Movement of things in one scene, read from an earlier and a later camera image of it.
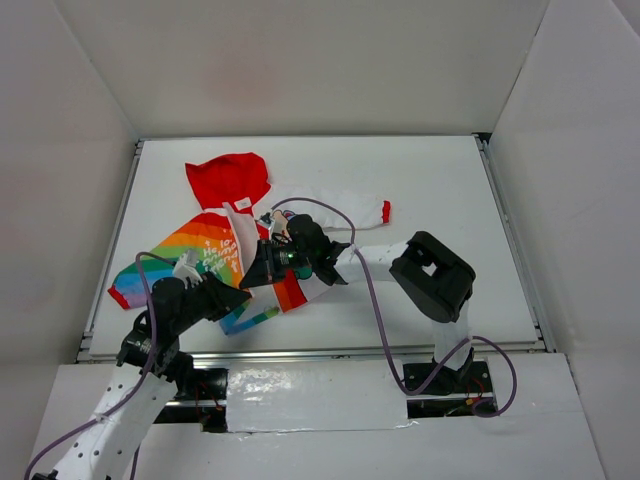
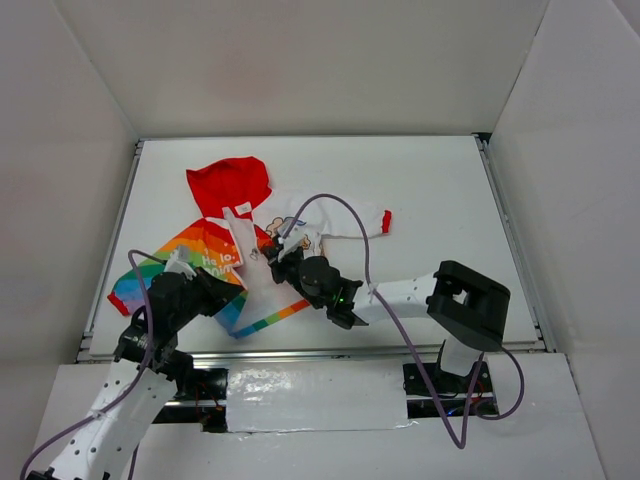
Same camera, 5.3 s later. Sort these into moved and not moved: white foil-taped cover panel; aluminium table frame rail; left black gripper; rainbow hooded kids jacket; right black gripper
Moved: right black gripper; rainbow hooded kids jacket
Not moved: white foil-taped cover panel; aluminium table frame rail; left black gripper
